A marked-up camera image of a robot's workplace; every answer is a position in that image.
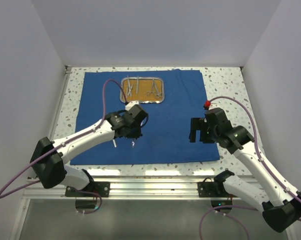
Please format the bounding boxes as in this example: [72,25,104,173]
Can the steel scalpel handle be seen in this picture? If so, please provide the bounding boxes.
[112,139,117,148]

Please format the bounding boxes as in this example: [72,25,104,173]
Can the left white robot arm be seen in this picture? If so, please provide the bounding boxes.
[30,104,149,197]

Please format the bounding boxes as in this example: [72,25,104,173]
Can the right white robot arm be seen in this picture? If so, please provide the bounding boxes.
[189,107,301,233]

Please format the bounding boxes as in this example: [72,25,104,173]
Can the steel tray with orange mat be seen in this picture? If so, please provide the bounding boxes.
[119,76,165,104]

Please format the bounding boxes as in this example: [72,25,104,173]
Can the steel tweezers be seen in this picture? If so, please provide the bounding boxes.
[126,76,133,97]
[135,76,140,95]

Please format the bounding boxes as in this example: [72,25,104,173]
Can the red cable connector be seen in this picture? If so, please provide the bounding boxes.
[203,100,211,110]

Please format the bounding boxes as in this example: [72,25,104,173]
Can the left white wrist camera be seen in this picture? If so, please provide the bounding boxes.
[125,100,140,111]

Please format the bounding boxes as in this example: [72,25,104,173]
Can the steel scissors with ring handles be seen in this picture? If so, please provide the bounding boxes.
[146,79,163,99]

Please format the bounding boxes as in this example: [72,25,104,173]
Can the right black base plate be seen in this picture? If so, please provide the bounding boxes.
[197,177,236,198]

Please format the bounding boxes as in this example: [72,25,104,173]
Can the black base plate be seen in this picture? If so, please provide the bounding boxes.
[197,177,236,198]
[65,181,111,198]

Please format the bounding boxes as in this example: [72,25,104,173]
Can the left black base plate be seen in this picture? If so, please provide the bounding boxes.
[65,181,111,198]

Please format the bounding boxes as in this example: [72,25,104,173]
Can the aluminium rail frame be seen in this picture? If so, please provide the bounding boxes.
[21,65,291,240]

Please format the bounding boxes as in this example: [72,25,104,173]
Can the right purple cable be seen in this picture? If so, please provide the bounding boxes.
[199,96,301,240]

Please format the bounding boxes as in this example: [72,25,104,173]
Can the purple cable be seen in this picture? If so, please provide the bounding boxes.
[0,78,128,216]
[199,96,301,240]

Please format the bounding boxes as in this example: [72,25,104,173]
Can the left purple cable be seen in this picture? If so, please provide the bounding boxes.
[0,78,128,216]

